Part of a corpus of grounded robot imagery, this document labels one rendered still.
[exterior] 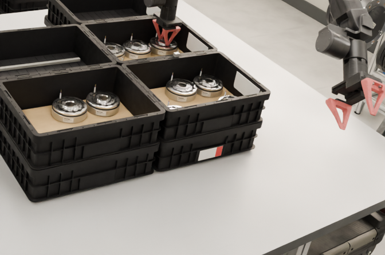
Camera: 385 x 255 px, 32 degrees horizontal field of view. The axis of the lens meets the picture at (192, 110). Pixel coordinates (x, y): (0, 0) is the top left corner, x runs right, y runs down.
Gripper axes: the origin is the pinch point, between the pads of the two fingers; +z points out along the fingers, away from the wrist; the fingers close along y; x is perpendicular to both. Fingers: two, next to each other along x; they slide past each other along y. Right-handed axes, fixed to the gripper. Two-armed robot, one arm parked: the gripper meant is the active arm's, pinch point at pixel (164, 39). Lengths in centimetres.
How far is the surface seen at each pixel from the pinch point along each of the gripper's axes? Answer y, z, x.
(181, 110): 52, -6, -26
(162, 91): 27.1, 4.0, -16.3
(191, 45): 7.5, -0.5, 7.0
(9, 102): 34, -7, -71
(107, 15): -31.8, 3.7, -6.8
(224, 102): 52, -5, -10
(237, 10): -188, 89, 194
